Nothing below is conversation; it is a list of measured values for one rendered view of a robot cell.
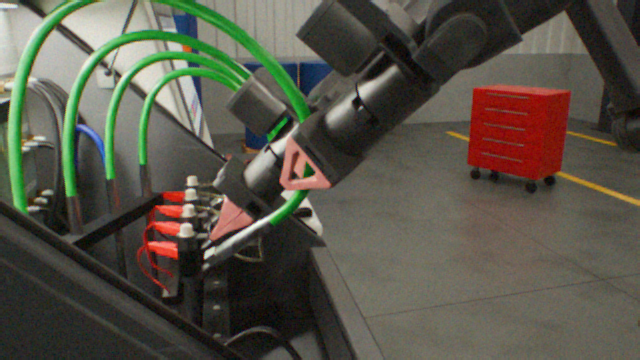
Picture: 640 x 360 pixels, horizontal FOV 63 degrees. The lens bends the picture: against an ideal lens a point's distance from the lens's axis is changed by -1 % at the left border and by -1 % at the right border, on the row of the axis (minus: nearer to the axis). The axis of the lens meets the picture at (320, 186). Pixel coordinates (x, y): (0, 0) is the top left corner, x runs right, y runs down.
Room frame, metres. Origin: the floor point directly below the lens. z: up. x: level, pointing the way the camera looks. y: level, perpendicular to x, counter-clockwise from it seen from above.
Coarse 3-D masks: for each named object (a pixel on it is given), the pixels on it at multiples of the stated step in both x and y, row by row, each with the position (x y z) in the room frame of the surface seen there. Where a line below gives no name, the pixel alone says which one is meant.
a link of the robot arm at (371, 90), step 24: (384, 48) 0.44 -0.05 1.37; (408, 48) 0.46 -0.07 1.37; (360, 72) 0.46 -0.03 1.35; (384, 72) 0.45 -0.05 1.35; (408, 72) 0.45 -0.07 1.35; (360, 96) 0.47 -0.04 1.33; (384, 96) 0.45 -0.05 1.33; (408, 96) 0.45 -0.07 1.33; (432, 96) 0.45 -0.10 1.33; (384, 120) 0.46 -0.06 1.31
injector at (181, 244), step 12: (180, 240) 0.64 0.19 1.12; (192, 240) 0.65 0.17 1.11; (180, 252) 0.65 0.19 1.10; (192, 252) 0.65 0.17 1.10; (180, 264) 0.65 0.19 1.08; (192, 264) 0.65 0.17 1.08; (204, 264) 0.66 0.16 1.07; (192, 276) 0.65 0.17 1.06; (204, 276) 0.66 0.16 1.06; (192, 288) 0.65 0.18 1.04; (192, 300) 0.65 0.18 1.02; (192, 312) 0.65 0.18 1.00
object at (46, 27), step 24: (72, 0) 0.59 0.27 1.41; (96, 0) 0.59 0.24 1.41; (168, 0) 0.57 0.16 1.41; (192, 0) 0.57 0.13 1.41; (48, 24) 0.60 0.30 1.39; (216, 24) 0.56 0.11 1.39; (264, 48) 0.56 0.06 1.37; (24, 72) 0.61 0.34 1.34; (24, 96) 0.61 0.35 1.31; (288, 96) 0.55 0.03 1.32; (312, 168) 0.54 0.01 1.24; (24, 192) 0.62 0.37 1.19; (288, 216) 0.55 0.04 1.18
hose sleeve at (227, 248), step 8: (256, 224) 0.56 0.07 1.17; (264, 224) 0.55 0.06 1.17; (272, 224) 0.55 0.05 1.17; (240, 232) 0.56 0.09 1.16; (248, 232) 0.55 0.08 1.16; (256, 232) 0.55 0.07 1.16; (264, 232) 0.55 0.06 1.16; (232, 240) 0.56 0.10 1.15; (240, 240) 0.56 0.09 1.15; (248, 240) 0.55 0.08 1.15; (216, 248) 0.57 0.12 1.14; (224, 248) 0.56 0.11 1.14; (232, 248) 0.56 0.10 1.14; (240, 248) 0.56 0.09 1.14; (224, 256) 0.56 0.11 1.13
